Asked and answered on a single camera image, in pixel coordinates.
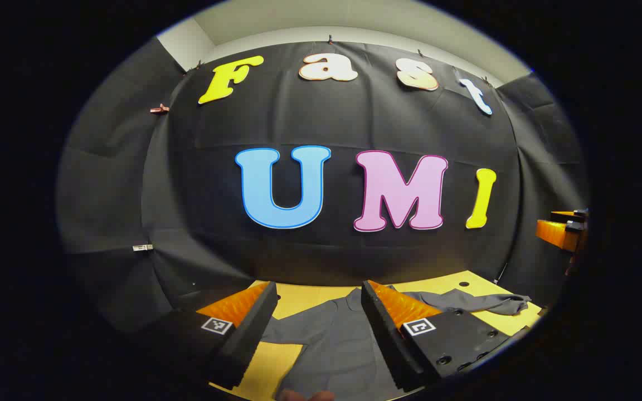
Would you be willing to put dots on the gray polo shirt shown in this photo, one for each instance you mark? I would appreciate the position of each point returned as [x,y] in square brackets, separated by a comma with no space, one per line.
[332,345]

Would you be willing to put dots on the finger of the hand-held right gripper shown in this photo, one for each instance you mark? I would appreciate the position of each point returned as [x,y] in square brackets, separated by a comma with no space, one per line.
[566,216]
[555,234]

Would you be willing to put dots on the pink clip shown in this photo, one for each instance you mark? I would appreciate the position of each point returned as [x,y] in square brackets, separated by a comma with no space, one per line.
[159,109]

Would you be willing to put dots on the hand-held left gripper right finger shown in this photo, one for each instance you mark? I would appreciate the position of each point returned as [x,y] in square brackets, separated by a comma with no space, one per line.
[388,345]

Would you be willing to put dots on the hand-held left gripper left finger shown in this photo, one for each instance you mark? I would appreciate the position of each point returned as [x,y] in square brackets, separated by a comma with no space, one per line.
[248,334]

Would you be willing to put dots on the black backdrop cloth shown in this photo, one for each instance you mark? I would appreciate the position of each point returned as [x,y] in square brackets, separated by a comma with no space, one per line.
[298,111]

